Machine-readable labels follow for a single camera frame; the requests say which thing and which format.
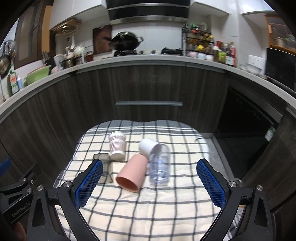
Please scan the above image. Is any clear smoky glass cup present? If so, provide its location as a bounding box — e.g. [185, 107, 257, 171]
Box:
[93, 153, 113, 184]

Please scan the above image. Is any pink plastic cup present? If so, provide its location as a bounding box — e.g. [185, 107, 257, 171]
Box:
[115, 154, 149, 193]

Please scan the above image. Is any patterned white paper cup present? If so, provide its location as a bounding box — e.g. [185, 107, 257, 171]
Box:
[108, 131, 126, 161]

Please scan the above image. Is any white plastic cup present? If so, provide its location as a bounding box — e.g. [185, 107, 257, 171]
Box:
[138, 138, 159, 158]

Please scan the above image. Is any checkered white cloth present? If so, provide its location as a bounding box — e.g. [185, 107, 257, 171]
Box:
[54, 120, 225, 240]

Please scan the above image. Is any green dish soap bottle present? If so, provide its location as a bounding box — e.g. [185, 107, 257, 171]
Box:
[8, 70, 19, 96]

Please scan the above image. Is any clear plastic jar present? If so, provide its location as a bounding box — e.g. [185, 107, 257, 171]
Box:
[149, 143, 171, 185]

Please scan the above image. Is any green bowl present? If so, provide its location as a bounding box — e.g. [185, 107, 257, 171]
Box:
[25, 65, 51, 85]

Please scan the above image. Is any white rice cooker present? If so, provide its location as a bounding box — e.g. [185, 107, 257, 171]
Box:
[245, 55, 266, 76]

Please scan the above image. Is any black microwave oven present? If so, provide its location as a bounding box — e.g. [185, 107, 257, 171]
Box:
[265, 48, 295, 91]

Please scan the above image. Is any brown cutting board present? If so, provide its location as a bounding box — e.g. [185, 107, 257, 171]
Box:
[92, 25, 112, 55]

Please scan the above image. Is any black wok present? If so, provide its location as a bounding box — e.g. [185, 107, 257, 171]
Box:
[102, 31, 144, 51]

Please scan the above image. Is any black spice rack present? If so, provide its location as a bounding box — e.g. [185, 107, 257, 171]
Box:
[182, 24, 214, 56]

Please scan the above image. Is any black range hood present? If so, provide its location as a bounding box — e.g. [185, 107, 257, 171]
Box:
[106, 0, 191, 25]

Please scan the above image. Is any grey drawer handle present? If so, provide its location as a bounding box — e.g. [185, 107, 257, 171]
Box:
[115, 100, 183, 106]

